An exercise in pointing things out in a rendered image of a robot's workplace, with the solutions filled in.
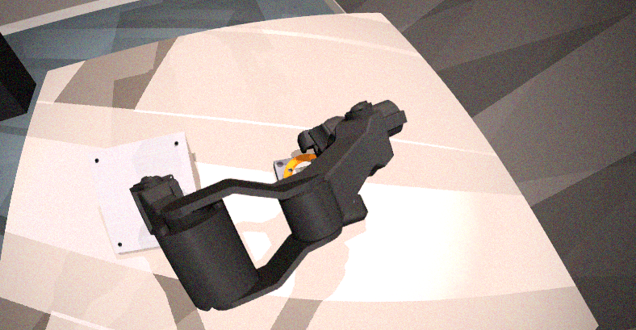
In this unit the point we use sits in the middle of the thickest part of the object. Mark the orange round plate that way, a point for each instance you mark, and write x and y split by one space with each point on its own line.
298 164

